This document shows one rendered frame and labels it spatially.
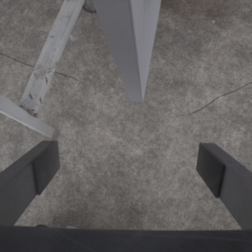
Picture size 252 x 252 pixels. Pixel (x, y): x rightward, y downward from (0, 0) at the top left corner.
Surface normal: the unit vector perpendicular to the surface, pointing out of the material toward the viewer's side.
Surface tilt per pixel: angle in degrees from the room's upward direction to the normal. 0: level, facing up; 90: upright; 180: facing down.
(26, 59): 0
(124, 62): 90
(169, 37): 0
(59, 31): 0
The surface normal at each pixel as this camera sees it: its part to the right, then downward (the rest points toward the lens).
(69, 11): -0.12, -0.14
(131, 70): -0.18, 0.98
